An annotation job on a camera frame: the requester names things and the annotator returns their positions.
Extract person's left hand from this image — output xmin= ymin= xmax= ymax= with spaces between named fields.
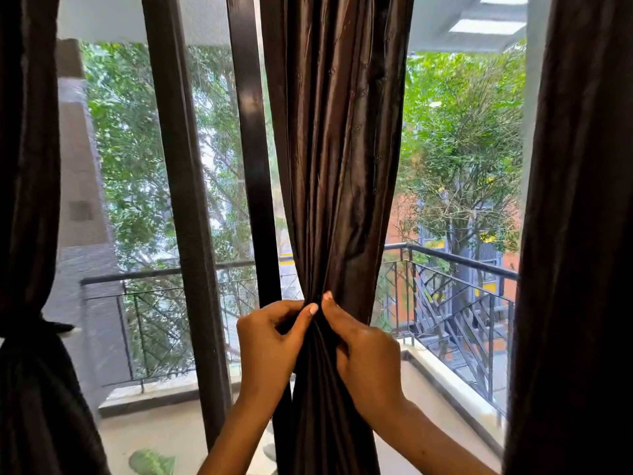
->
xmin=236 ymin=300 xmax=320 ymax=406

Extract black metal balcony railing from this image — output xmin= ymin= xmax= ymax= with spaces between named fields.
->
xmin=78 ymin=241 xmax=519 ymax=416

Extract paper notices on window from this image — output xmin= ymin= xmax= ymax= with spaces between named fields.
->
xmin=42 ymin=39 xmax=132 ymax=416

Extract dark brown curtain tie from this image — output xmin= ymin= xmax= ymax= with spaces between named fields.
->
xmin=42 ymin=319 xmax=82 ymax=338

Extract person's right hand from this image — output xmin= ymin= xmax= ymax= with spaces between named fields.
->
xmin=321 ymin=291 xmax=409 ymax=426

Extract dark brown curtain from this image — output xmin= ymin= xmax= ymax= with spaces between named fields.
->
xmin=502 ymin=0 xmax=633 ymax=475
xmin=0 ymin=0 xmax=112 ymax=475
xmin=259 ymin=0 xmax=416 ymax=475

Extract large green plant leaves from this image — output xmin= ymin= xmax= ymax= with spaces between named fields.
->
xmin=128 ymin=449 xmax=177 ymax=475

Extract green trees outside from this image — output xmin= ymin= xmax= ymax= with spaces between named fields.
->
xmin=78 ymin=39 xmax=526 ymax=381

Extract person's left forearm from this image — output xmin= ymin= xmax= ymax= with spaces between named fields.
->
xmin=196 ymin=395 xmax=278 ymax=475

